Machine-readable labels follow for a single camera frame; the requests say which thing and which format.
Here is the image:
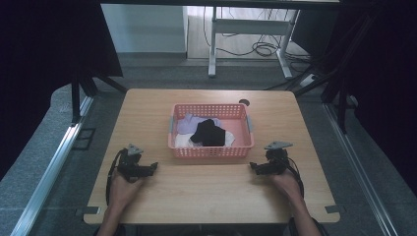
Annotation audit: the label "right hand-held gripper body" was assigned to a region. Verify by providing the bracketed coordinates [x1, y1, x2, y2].
[264, 141, 294, 176]

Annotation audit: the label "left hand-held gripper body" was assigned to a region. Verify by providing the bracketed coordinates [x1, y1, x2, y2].
[116, 143, 148, 183]

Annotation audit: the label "person's right hand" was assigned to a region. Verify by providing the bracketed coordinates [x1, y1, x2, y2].
[269, 169, 305, 207]

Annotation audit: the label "person's left hand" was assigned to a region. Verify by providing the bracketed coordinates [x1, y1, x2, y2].
[108, 170, 145, 211]

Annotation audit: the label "pink plastic basket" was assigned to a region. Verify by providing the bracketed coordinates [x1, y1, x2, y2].
[167, 103, 256, 159]

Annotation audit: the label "white cloth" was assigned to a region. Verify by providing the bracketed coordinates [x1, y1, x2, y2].
[174, 130, 237, 149]

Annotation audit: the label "lavender cloth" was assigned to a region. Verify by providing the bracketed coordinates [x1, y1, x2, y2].
[176, 113, 223, 136]

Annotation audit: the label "black cloth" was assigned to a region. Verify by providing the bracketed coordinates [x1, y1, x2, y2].
[189, 118, 227, 148]

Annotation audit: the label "black metal stand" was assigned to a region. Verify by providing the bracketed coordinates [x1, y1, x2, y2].
[285, 13, 378, 136]
[69, 72, 129, 125]

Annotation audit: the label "white power strip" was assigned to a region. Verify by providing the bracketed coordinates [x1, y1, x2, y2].
[299, 73, 320, 89]

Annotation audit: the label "black curtain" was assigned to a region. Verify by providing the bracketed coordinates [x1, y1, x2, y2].
[291, 0, 417, 198]
[0, 0, 124, 181]

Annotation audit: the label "white panel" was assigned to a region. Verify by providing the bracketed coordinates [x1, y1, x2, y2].
[100, 3, 189, 54]

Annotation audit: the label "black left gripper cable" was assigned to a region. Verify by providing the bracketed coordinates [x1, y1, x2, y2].
[104, 147, 128, 207]

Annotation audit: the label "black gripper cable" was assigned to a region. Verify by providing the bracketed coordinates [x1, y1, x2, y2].
[104, 147, 128, 207]
[283, 156, 306, 199]

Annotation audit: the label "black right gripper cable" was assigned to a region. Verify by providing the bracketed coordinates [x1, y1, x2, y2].
[283, 156, 306, 199]

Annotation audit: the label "dark floor cover frame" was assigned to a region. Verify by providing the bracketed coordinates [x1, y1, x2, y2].
[72, 127, 97, 151]

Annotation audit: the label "aluminium floor rail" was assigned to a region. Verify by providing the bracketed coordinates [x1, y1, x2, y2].
[9, 95, 95, 236]
[322, 102, 400, 236]

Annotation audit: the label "black floor cables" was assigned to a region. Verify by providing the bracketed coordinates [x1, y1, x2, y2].
[202, 6, 313, 65]

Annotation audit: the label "white desk frame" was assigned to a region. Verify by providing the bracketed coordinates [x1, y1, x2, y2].
[208, 6, 301, 80]

